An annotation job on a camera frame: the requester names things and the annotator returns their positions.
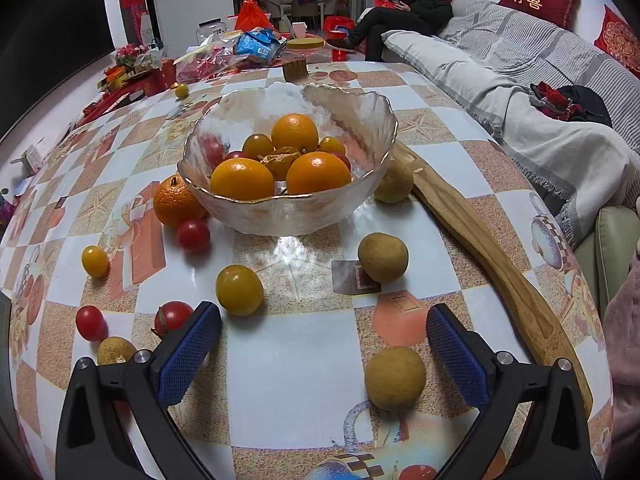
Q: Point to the clear plastic container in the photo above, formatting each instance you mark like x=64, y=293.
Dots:
x=210, y=31

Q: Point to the flower bouquet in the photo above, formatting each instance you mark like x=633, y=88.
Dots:
x=127, y=55

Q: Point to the red plastic bag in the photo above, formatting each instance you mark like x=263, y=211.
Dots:
x=252, y=16

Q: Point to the red tomato with calyx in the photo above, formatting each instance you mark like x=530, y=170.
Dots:
x=175, y=316

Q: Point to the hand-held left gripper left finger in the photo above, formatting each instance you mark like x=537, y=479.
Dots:
x=190, y=355

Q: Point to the long wooden tray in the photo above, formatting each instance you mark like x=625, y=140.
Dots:
x=500, y=280

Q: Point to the small wooden holder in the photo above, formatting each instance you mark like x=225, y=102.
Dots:
x=295, y=70

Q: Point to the blue snack bag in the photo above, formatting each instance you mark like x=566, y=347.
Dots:
x=257, y=42

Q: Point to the dark and red clothes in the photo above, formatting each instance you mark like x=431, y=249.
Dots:
x=575, y=102

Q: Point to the mandarin orange with stem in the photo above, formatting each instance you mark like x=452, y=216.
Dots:
x=177, y=202

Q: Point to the red cherry tomato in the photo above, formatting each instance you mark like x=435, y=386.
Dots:
x=345, y=159
x=193, y=235
x=90, y=322
x=236, y=155

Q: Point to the clear bag of red candies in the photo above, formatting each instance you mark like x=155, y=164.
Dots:
x=210, y=65

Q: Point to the wrinkled brown-orange fruit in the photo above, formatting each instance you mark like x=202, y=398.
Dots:
x=282, y=160

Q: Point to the large yellow tomato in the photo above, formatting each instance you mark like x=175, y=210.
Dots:
x=239, y=290

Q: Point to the dining table with chairs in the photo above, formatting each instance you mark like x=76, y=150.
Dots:
x=300, y=5

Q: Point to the small white box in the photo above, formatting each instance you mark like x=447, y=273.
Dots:
x=27, y=156

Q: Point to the pale green cushion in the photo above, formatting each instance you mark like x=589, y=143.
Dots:
x=615, y=250

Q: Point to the red shopping bag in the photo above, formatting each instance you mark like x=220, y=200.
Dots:
x=340, y=24

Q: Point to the large orange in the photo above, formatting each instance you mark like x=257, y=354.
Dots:
x=242, y=178
x=318, y=172
x=295, y=132

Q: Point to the flat red boxes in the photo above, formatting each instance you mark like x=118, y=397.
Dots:
x=107, y=102

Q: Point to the red patterned cushion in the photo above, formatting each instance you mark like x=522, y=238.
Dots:
x=620, y=40

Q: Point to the tan longan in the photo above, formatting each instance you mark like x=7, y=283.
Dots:
x=395, y=377
x=383, y=257
x=115, y=350
x=393, y=182

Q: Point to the pink fuzzy clothing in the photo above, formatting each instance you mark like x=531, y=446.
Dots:
x=625, y=350

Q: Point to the yellow round tin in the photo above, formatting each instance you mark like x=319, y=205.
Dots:
x=306, y=43

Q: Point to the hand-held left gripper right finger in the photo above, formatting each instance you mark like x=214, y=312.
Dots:
x=457, y=360

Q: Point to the black television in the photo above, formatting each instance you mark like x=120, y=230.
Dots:
x=45, y=50

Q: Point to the clear glass fruit bowl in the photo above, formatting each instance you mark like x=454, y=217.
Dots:
x=280, y=212

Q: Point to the white cup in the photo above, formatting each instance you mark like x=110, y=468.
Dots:
x=299, y=30

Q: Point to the checkered printed tablecloth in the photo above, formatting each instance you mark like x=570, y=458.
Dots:
x=290, y=400

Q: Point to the sofa with grey cover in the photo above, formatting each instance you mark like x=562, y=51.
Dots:
x=525, y=60

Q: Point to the red gift box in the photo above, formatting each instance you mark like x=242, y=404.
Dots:
x=160, y=77

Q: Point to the red bucket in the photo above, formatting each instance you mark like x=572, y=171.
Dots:
x=341, y=47

